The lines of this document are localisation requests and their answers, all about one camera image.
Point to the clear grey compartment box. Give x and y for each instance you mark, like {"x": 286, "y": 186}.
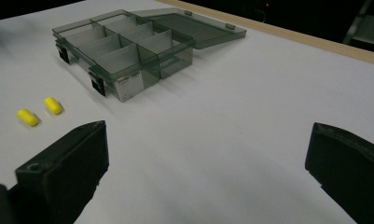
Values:
{"x": 128, "y": 49}

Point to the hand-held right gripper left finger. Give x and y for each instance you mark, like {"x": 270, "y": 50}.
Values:
{"x": 66, "y": 168}

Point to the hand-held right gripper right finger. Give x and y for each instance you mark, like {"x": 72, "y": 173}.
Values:
{"x": 349, "y": 165}

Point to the yellow foam earplug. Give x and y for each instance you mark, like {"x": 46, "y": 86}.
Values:
{"x": 53, "y": 105}
{"x": 28, "y": 117}

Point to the metal stand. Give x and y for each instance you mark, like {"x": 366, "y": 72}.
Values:
{"x": 366, "y": 29}

